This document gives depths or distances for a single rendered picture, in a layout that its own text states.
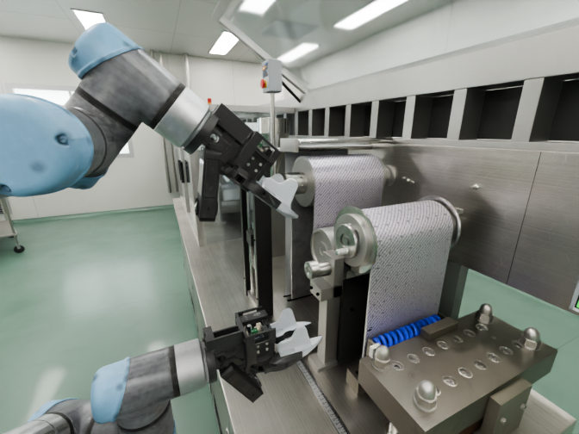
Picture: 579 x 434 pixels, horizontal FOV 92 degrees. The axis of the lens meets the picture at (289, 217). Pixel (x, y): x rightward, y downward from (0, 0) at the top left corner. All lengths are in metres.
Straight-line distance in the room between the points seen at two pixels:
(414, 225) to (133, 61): 0.57
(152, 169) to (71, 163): 5.73
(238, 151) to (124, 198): 5.71
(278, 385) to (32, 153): 0.66
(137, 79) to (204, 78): 5.71
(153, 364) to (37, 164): 0.33
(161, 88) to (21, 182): 0.20
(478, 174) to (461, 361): 0.42
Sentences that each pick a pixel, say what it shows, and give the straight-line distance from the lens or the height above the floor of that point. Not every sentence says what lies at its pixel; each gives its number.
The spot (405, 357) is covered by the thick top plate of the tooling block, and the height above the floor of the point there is 1.03.
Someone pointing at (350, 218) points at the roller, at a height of 1.30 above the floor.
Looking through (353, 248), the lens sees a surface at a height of 1.25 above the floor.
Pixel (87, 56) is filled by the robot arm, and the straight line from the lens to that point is 0.42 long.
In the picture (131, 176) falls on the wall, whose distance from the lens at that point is 6.03.
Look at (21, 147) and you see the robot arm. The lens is 0.28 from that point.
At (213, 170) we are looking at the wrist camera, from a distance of 0.43.
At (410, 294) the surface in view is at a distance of 0.73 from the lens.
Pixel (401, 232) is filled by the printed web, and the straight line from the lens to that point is 0.63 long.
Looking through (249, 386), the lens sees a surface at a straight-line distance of 0.58.
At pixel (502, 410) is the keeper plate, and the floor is 1.00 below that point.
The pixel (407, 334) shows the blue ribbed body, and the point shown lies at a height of 1.04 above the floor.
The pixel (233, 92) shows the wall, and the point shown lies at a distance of 6.19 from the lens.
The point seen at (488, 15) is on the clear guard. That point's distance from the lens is 0.82.
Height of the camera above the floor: 1.48
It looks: 17 degrees down
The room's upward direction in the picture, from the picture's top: straight up
